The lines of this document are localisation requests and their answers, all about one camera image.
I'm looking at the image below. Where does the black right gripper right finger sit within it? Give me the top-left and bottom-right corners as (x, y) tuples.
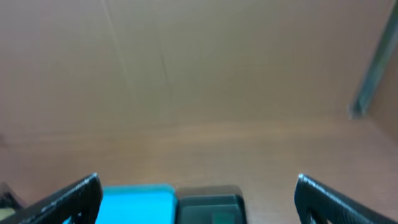
(294, 174), (397, 224)

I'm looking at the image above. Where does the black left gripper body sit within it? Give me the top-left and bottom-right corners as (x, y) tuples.
(0, 182), (25, 209)

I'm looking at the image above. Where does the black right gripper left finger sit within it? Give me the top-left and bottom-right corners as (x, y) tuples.
(1, 173), (103, 224)

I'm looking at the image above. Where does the yellow plate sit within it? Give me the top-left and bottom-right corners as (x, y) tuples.
(0, 208), (15, 220)

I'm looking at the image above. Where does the teal plastic tray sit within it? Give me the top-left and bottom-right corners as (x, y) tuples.
(62, 183), (178, 224)

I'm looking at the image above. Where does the black tray with water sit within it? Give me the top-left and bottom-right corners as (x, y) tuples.
(175, 185), (248, 224)

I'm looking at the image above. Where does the grey metal frame post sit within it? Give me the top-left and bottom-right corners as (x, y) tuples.
(348, 0), (397, 119)

